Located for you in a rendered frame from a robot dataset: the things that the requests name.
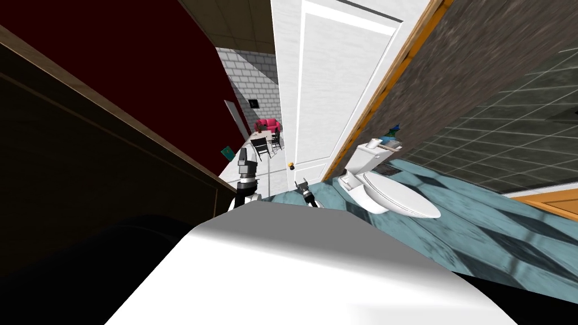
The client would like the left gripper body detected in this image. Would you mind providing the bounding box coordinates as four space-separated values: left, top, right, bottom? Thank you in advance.
237 157 259 181

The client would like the pale wooden table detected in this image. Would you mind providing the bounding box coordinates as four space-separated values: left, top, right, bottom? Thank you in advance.
249 130 277 144

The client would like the grey narrow door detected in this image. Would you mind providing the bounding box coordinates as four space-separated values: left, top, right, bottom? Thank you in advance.
224 99 250 142

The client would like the pink sofa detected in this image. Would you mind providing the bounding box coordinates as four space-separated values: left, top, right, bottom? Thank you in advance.
253 117 282 133

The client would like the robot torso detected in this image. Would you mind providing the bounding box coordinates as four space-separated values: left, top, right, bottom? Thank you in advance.
103 200 520 325

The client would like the white panelled door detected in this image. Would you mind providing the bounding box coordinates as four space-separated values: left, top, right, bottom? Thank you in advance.
270 0 431 187

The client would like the dark brown cabinet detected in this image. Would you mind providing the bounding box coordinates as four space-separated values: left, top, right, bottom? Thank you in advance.
0 24 238 280

